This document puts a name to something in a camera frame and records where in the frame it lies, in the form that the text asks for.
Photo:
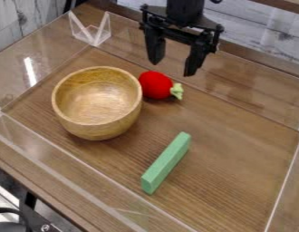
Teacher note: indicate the black table leg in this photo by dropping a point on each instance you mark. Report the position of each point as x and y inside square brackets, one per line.
[30, 199]

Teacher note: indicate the green rectangular block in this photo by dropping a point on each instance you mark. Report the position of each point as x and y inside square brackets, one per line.
[163, 164]

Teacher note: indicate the clear acrylic tray wall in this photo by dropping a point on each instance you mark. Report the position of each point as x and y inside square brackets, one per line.
[90, 199]

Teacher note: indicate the wooden bowl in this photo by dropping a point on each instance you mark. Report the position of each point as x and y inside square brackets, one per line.
[97, 102]

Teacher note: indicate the red plush strawberry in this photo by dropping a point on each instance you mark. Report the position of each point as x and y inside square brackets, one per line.
[158, 87]

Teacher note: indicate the clear acrylic corner bracket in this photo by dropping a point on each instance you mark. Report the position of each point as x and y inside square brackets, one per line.
[91, 35]

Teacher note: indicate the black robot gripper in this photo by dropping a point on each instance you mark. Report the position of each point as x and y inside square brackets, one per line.
[178, 21]

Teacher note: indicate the black metal base plate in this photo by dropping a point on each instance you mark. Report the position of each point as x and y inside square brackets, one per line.
[37, 222]

